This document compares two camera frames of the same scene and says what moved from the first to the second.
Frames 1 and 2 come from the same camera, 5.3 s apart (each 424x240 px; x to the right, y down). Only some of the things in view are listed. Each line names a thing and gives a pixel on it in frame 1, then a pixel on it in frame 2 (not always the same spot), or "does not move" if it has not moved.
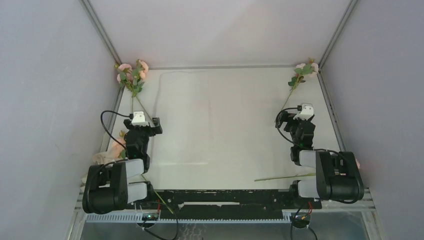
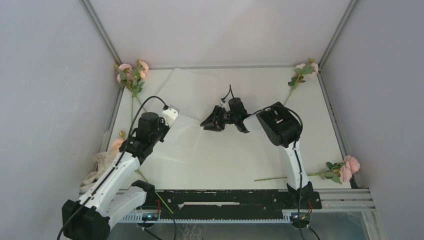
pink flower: x=310 y=68 does not move
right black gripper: x=286 y=116 -> x=217 y=111
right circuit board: x=300 y=218 does not move
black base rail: x=223 y=204 does not move
